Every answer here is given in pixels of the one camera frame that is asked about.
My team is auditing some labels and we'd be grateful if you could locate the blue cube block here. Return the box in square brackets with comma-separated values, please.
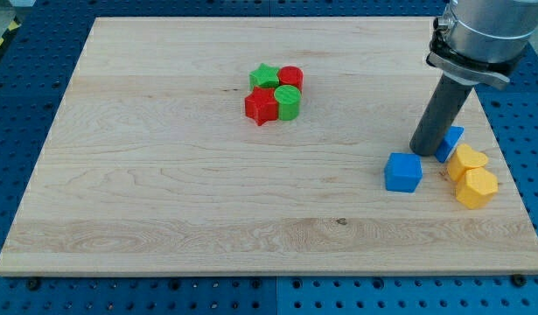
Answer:
[384, 152, 423, 193]

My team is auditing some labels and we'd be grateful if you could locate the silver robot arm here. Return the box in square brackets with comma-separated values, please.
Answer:
[427, 0, 538, 89]

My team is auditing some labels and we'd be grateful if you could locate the blue triangle block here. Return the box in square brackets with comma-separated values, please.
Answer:
[434, 126, 465, 163]

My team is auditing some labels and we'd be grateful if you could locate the red star block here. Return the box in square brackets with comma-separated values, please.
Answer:
[244, 86, 278, 126]

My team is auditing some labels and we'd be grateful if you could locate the green cylinder block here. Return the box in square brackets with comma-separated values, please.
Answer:
[274, 85, 302, 121]

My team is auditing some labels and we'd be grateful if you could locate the green star block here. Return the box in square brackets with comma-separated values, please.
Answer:
[249, 63, 280, 90]

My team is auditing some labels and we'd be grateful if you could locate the red cylinder block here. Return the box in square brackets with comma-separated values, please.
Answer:
[277, 66, 304, 92]

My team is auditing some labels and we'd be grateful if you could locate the light wooden board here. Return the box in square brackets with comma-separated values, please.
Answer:
[0, 17, 538, 277]

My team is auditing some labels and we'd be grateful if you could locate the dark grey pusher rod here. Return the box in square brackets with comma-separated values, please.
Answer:
[409, 74, 473, 157]

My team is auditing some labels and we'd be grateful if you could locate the yellow heart block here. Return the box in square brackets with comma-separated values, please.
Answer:
[446, 143, 489, 182]

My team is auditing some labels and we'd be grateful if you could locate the yellow hexagon block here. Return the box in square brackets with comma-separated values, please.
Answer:
[455, 167, 499, 209]

